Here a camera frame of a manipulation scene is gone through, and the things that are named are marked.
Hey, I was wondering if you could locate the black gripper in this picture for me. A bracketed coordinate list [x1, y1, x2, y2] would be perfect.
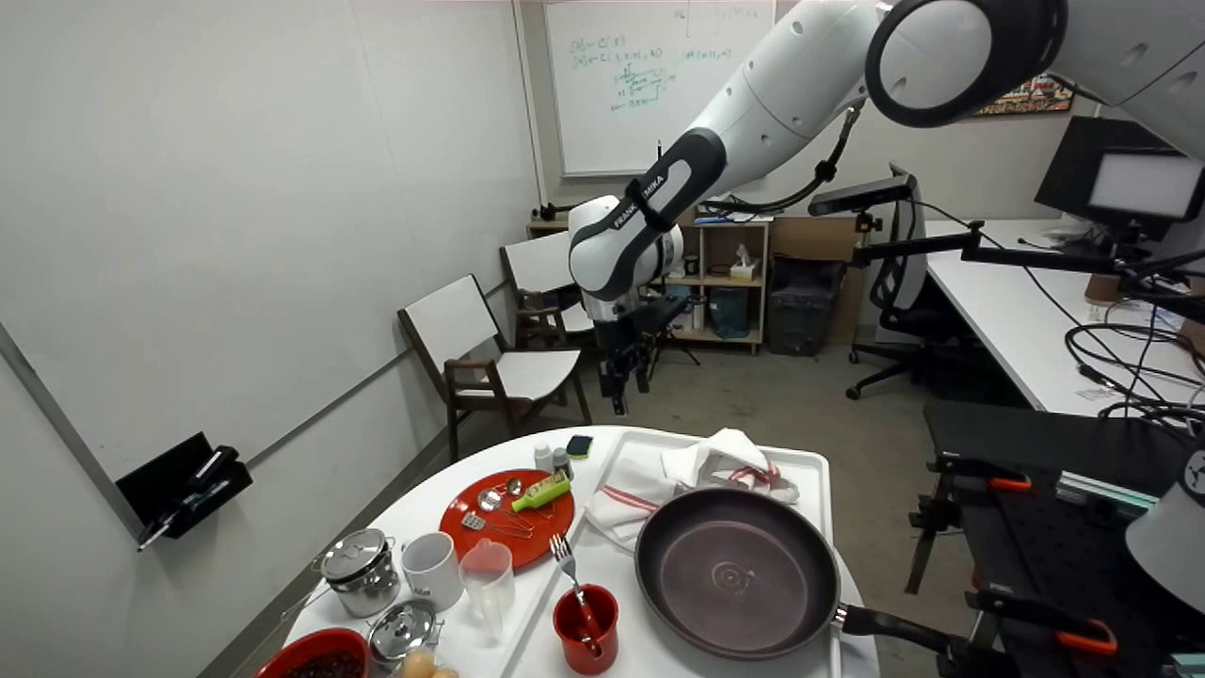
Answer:
[596, 298, 669, 420]

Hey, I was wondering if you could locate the dark frying pan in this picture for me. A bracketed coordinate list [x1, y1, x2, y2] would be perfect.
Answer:
[632, 486, 994, 678]

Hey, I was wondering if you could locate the white wooden-framed chair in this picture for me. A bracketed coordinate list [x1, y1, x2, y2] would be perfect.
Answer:
[398, 275, 596, 464]
[502, 230, 641, 372]

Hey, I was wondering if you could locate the lime green small package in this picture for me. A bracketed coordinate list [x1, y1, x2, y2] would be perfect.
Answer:
[507, 472, 577, 516]

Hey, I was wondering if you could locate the wooden shelf unit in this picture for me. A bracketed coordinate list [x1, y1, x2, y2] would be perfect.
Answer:
[674, 215, 770, 356]

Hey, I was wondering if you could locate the silver metal utensil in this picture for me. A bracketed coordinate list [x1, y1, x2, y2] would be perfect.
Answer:
[547, 534, 601, 638]

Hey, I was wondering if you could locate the wooden side table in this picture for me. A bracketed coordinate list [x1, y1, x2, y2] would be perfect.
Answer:
[527, 204, 596, 304]

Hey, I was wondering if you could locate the red round plate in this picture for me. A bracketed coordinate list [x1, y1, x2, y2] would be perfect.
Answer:
[435, 466, 581, 578]

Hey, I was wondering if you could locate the black storage bin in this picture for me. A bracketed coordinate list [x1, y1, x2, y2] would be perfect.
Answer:
[764, 260, 847, 357]

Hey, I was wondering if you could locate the long black tube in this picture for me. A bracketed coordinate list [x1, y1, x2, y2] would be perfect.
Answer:
[529, 191, 596, 221]

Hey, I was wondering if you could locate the cardboard box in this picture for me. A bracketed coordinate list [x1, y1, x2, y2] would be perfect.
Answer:
[767, 215, 862, 263]

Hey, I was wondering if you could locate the clear drinking glass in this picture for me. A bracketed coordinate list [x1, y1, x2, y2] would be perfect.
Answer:
[460, 540, 519, 649]

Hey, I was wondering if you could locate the red cup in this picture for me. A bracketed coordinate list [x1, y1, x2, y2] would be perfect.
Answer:
[548, 580, 622, 678]

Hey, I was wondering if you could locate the white plastic tray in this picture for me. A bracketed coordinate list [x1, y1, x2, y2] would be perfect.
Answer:
[502, 428, 847, 678]

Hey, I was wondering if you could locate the white ceramic mug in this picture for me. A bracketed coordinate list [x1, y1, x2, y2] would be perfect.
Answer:
[398, 529, 467, 613]

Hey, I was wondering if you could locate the whiteboard with green writing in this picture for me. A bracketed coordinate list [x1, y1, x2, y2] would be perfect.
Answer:
[542, 0, 784, 181]

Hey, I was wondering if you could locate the black office chair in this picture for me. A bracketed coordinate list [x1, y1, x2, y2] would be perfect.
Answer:
[842, 161, 972, 403]

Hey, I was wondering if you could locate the steel canister with lid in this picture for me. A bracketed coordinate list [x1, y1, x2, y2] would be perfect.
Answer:
[317, 524, 406, 623]

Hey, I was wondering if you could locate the small steel lidded pot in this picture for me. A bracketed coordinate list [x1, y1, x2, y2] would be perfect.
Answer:
[370, 597, 444, 666]

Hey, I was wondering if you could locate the white desk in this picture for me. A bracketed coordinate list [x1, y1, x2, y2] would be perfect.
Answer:
[920, 215, 1205, 423]

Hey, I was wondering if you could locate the red bowl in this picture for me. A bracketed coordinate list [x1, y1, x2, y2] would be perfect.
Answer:
[257, 626, 375, 678]

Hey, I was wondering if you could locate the black robot table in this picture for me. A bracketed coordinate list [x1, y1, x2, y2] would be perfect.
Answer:
[922, 400, 1205, 678]

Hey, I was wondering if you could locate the black marker tray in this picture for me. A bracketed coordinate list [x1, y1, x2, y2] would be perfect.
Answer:
[113, 428, 257, 546]

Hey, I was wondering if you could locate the pale green power strip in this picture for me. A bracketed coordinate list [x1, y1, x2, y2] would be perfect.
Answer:
[1054, 466, 1163, 516]

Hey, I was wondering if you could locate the small brown box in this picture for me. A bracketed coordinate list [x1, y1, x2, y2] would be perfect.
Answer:
[1085, 268, 1129, 308]

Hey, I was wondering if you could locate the black monitor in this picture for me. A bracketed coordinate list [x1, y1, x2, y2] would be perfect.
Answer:
[1030, 112, 1205, 243]

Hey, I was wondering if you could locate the white marker pen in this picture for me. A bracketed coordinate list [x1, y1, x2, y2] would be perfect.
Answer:
[135, 495, 218, 559]

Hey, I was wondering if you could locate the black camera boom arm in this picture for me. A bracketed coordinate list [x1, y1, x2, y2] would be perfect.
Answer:
[849, 221, 1205, 324]

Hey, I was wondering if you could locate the orange-handled black clamp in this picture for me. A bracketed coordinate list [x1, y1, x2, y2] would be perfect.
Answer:
[905, 447, 1040, 597]
[961, 580, 1123, 666]

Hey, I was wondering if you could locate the large wall-mounted whiteboard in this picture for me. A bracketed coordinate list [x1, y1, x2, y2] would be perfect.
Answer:
[0, 0, 537, 546]

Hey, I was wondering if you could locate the colourful wall poster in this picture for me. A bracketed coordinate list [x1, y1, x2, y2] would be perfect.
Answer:
[974, 71, 1082, 126]

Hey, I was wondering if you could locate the black looped cable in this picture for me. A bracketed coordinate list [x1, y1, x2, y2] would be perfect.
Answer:
[1063, 320, 1205, 425]

